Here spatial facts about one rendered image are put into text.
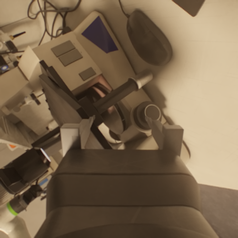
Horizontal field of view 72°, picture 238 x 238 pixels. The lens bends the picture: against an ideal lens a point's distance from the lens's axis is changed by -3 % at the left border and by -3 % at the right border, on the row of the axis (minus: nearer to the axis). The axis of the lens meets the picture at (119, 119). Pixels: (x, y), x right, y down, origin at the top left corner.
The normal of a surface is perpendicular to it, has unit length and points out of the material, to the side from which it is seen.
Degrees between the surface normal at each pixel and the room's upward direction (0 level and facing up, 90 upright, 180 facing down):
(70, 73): 90
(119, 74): 81
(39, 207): 90
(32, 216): 90
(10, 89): 90
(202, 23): 0
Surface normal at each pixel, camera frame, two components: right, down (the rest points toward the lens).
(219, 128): -0.75, 0.55
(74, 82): 0.29, -0.22
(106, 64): -0.26, 0.22
